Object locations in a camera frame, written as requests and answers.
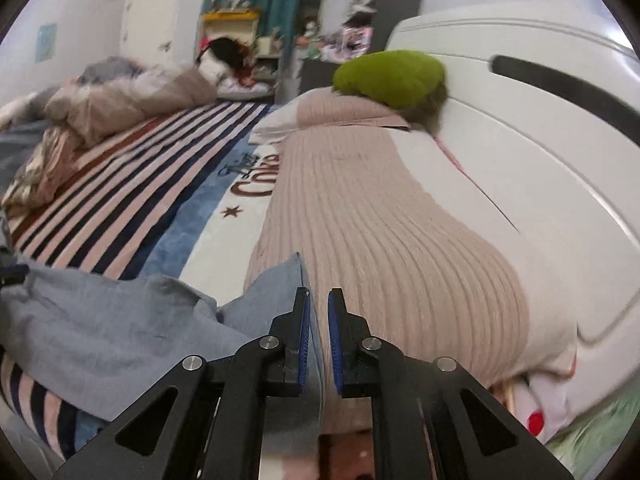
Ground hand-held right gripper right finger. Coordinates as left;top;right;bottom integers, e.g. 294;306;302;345
327;288;574;480

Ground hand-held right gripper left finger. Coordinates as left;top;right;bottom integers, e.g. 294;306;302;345
52;287;312;480

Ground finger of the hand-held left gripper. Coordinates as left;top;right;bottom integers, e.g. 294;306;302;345
0;246;31;292

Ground grey pants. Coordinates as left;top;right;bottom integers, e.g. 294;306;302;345
0;252;323;461

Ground pink ribbed pillow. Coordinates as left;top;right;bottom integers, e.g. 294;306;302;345
244;125;581;433
248;87;411;146

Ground striped blanket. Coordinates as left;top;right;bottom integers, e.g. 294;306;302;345
0;100;281;461

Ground beige patchwork duvet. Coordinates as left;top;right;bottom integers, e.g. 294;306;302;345
0;57;218;148

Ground red polka dot pillow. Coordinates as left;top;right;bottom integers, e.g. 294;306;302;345
500;352;582;440

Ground light green cloth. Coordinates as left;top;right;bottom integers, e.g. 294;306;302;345
545;385;640;467

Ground dark desk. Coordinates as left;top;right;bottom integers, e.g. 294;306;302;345
295;57;353;106

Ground green plush toy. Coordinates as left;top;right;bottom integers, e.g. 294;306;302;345
332;49;448;123

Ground white headboard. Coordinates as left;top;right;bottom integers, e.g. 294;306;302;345
385;12;640;411

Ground white door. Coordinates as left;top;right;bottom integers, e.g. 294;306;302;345
120;0;201;61

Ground black and white plush toy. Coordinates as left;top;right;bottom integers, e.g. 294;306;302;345
195;35;257;82

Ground yellow shelf unit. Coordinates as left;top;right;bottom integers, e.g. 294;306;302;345
200;9;262;57

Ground blue wall poster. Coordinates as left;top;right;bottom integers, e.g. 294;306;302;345
35;22;59;64

